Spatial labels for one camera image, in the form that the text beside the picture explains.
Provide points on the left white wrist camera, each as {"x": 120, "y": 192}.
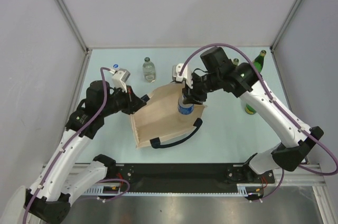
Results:
{"x": 119, "y": 78}

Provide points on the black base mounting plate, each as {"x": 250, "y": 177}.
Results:
{"x": 186, "y": 175}

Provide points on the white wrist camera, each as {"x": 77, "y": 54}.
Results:
{"x": 119, "y": 78}
{"x": 182, "y": 74}

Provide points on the clear plastic water bottle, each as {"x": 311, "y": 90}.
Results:
{"x": 116, "y": 66}

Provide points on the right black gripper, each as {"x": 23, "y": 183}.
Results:
{"x": 193, "y": 95}

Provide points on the aluminium frame rail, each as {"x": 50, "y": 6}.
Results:
{"x": 299, "y": 177}

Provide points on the green glass bottle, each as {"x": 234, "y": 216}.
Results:
{"x": 249, "y": 109}
{"x": 259, "y": 60}
{"x": 235, "y": 61}

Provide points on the green glass bottle front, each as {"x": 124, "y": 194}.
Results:
{"x": 249, "y": 109}

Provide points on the beige canvas tote bag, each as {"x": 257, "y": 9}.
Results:
{"x": 159, "y": 124}

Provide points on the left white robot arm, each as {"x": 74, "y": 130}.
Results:
{"x": 51, "y": 196}

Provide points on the clear glass bottle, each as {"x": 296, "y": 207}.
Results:
{"x": 149, "y": 70}

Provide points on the green glass bottle back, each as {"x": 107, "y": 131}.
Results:
{"x": 259, "y": 60}

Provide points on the blue label water bottle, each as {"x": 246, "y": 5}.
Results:
{"x": 185, "y": 111}

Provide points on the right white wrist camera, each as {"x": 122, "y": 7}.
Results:
{"x": 182, "y": 74}

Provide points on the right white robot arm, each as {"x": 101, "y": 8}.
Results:
{"x": 244, "y": 81}

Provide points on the light blue cable duct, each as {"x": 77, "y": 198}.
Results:
{"x": 232, "y": 190}

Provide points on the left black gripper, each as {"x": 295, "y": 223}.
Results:
{"x": 131, "y": 99}

